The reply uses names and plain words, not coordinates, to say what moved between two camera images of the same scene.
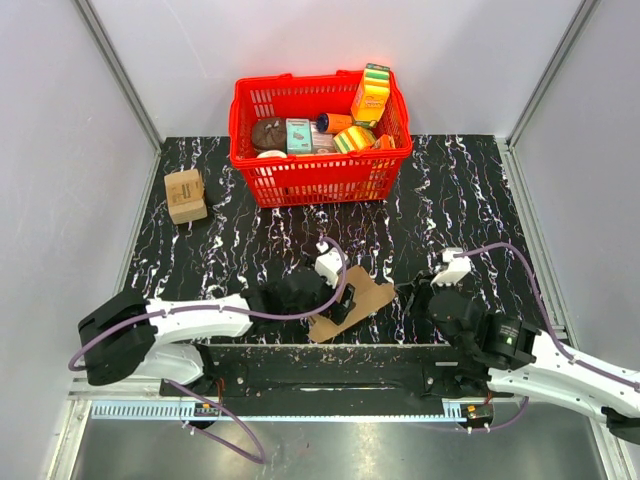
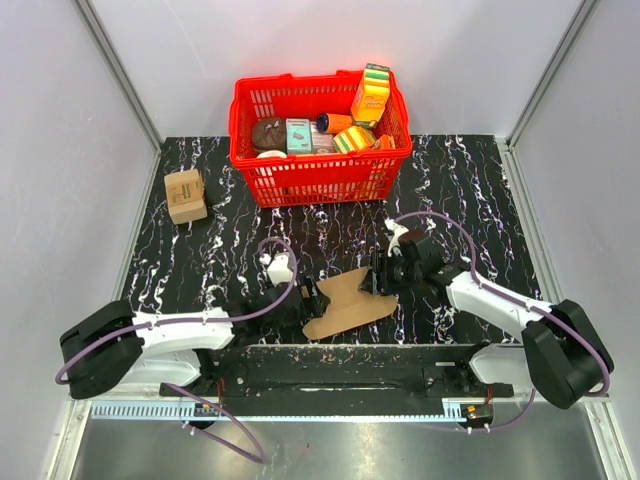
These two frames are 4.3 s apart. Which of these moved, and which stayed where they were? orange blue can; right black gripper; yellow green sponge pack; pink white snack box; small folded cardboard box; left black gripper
Moved: right black gripper; left black gripper
Stayed: yellow green sponge pack; small folded cardboard box; pink white snack box; orange blue can
